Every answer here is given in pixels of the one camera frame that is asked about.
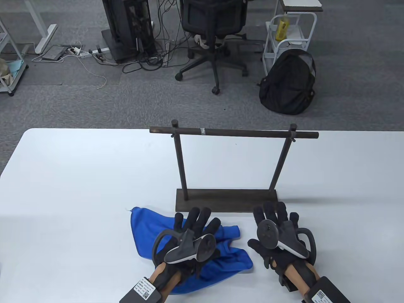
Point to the person's left hand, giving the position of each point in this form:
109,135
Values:
195,221

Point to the person's right hand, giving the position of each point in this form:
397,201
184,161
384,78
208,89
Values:
270,213

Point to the dark wooden desktop rack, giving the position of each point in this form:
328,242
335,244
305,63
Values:
227,200

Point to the blue rectangular towel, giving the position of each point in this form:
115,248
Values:
145,227

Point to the white desktop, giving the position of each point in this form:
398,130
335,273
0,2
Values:
79,189

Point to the grey right hand controller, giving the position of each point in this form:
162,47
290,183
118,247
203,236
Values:
268,233

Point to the grey hand controller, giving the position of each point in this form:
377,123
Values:
183,251
268,233

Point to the grey left hand controller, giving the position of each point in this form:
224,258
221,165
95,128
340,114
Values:
183,251

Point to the black backpack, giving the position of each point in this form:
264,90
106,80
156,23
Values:
287,85

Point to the white black shoe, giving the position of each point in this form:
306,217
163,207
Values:
202,41

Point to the yellow bottle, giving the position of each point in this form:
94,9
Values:
282,28

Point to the white utility cart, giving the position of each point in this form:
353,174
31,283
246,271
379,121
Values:
298,30

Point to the white power strip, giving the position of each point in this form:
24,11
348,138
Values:
86,53

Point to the black office chair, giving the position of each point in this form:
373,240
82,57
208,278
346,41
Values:
214,15

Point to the black computer tower stand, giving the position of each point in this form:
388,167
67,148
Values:
129,25

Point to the small brown-edged white table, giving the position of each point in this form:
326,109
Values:
301,3

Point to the grey flat floor device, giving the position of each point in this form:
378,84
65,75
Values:
53,53

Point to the white wheeled shelf cart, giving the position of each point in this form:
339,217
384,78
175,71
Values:
17,75

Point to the light blue cloth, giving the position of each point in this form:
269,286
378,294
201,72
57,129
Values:
15,67

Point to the white desk leg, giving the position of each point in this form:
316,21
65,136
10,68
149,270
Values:
44,31

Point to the beige bag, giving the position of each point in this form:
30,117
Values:
3,72

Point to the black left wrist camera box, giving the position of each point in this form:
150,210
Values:
139,292

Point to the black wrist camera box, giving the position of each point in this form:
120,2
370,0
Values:
328,292
139,292

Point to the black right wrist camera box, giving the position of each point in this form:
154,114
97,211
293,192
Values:
328,292

